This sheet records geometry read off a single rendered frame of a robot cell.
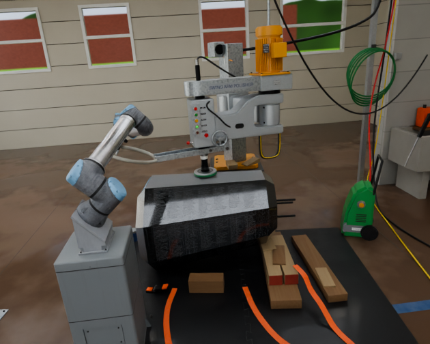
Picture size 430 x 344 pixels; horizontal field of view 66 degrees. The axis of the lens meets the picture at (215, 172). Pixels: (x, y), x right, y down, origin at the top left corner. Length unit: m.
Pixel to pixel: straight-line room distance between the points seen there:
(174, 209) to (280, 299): 1.12
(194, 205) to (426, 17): 3.88
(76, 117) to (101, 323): 7.52
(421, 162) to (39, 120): 8.47
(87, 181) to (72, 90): 7.41
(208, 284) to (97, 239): 1.19
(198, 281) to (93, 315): 0.97
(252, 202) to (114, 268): 1.31
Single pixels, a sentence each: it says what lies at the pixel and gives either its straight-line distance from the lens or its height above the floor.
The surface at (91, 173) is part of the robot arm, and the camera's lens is 2.02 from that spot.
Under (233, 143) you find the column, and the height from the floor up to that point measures 1.01.
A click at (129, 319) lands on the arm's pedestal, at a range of 2.33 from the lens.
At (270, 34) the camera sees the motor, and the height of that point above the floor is 2.07.
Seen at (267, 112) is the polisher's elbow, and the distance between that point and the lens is 3.10.
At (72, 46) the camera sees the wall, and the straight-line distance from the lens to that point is 9.28.
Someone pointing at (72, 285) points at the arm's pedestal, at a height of 0.69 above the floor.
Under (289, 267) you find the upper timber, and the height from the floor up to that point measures 0.20.
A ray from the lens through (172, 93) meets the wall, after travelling 8.94.
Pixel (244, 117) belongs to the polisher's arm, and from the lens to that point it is 2.99.
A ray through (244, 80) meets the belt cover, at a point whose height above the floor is 1.71.
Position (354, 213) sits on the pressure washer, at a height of 0.28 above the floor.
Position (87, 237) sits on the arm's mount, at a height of 0.96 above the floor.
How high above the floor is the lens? 1.90
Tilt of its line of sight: 19 degrees down
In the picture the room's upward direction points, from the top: 4 degrees counter-clockwise
